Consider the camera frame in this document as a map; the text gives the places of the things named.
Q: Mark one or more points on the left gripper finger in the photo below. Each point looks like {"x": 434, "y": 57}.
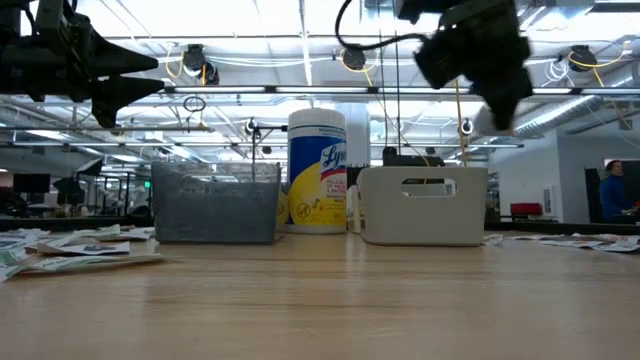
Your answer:
{"x": 125, "y": 90}
{"x": 115, "y": 62}

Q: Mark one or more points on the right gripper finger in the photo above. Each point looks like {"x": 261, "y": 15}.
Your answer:
{"x": 515, "y": 107}
{"x": 495, "y": 107}

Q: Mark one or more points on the Lysol wipes canister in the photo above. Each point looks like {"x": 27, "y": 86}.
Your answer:
{"x": 317, "y": 170}

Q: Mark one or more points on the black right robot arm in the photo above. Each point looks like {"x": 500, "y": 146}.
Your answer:
{"x": 450, "y": 7}

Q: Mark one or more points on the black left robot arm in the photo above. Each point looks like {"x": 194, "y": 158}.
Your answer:
{"x": 12, "y": 15}

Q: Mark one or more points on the small black ceiling reel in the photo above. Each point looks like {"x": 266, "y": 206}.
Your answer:
{"x": 466, "y": 126}
{"x": 251, "y": 125}

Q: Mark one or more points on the black monitor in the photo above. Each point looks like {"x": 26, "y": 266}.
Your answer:
{"x": 69, "y": 191}
{"x": 31, "y": 183}
{"x": 91, "y": 167}

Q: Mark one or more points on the red box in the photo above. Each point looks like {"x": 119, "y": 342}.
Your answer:
{"x": 526, "y": 209}

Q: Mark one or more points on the black standing panel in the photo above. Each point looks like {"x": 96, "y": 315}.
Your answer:
{"x": 592, "y": 195}

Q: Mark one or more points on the person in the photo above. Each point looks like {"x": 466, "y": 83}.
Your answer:
{"x": 612, "y": 197}

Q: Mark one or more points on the white building column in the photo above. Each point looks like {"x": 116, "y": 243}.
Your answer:
{"x": 357, "y": 130}

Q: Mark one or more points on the left pile of paper packets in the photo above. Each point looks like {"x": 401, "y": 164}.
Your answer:
{"x": 132, "y": 234}

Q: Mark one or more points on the white blue square packet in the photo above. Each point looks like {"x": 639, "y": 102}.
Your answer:
{"x": 15, "y": 243}
{"x": 85, "y": 247}
{"x": 25, "y": 232}

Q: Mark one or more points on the long ceiling light bar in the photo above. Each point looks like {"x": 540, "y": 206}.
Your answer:
{"x": 320, "y": 89}

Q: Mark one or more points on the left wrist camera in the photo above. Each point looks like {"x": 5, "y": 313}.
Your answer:
{"x": 50, "y": 15}

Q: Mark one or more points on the black wall screen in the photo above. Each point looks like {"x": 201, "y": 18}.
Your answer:
{"x": 634, "y": 175}

